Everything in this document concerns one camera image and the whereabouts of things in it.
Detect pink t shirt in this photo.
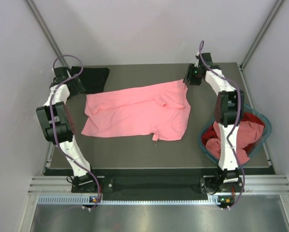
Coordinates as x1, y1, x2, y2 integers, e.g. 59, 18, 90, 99
81, 80, 191, 141

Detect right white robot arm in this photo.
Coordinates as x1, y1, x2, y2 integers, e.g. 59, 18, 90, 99
183, 52, 244, 191

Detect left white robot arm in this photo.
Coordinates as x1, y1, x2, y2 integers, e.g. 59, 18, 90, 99
36, 67, 101, 194

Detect folded black t shirt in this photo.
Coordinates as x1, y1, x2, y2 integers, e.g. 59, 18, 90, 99
77, 67, 110, 94

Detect red shirt in basket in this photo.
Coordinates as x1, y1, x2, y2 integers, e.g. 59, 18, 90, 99
201, 113, 265, 148

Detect teal laundry basket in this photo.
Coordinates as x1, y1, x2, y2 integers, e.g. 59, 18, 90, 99
198, 104, 272, 163

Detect pink shirt in basket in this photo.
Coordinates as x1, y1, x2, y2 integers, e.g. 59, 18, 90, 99
201, 121, 264, 164

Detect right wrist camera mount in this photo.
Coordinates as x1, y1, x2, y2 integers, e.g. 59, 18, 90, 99
194, 51, 203, 68

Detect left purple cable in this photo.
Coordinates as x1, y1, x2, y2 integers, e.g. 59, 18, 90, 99
51, 55, 104, 208

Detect left aluminium corner post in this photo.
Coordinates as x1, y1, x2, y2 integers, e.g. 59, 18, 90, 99
23, 0, 62, 57

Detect aluminium corner post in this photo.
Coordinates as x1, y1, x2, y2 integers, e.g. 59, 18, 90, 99
23, 0, 62, 57
239, 0, 286, 71

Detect aluminium frame rail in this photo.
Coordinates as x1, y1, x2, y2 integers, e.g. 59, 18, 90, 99
28, 175, 289, 195

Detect right aluminium corner post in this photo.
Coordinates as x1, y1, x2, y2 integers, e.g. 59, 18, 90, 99
239, 0, 286, 71

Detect slotted grey cable duct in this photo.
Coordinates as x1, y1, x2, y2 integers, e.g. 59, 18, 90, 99
38, 195, 230, 206

